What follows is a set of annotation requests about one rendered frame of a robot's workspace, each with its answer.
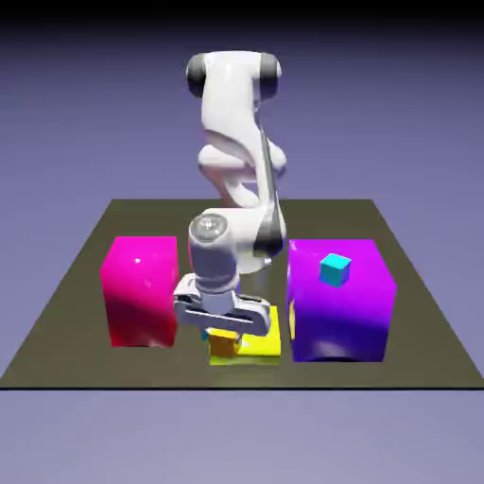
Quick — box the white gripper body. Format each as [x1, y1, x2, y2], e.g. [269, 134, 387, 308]
[173, 292, 272, 337]

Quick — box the small orange cube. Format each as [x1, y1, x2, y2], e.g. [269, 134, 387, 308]
[209, 329, 242, 357]

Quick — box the small cyan cube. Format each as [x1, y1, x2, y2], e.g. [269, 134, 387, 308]
[319, 253, 353, 288]

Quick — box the large yellow box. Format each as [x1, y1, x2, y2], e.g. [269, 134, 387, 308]
[208, 304, 282, 367]

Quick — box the large purple box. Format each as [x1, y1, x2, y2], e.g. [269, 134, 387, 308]
[285, 238, 398, 364]

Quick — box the large pink box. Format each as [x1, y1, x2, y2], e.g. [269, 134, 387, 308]
[99, 235, 180, 348]

